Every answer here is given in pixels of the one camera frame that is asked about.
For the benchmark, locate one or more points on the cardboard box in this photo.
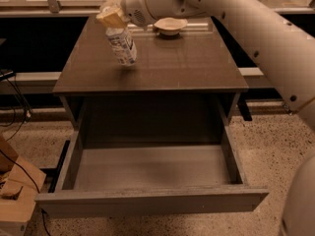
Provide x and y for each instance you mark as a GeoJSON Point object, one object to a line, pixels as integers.
{"type": "Point", "coordinates": [22, 181]}

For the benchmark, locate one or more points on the white ceramic bowl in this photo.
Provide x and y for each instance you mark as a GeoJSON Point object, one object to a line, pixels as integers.
{"type": "Point", "coordinates": [170, 26]}

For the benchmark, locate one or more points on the grey cabinet with glossy top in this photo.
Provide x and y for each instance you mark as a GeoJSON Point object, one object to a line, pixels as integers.
{"type": "Point", "coordinates": [176, 93]}

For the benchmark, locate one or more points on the clear plastic bottle white cap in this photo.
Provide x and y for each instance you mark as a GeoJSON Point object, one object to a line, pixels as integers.
{"type": "Point", "coordinates": [122, 45]}

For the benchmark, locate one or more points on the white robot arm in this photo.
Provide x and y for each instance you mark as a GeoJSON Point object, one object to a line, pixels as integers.
{"type": "Point", "coordinates": [284, 52]}

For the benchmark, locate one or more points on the grey open top drawer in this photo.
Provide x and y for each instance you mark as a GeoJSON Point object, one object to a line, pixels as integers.
{"type": "Point", "coordinates": [122, 176]}

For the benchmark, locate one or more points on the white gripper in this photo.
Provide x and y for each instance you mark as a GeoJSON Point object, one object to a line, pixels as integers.
{"type": "Point", "coordinates": [134, 3]}

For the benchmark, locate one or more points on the metal window frame rail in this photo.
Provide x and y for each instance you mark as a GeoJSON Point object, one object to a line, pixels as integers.
{"type": "Point", "coordinates": [65, 4]}

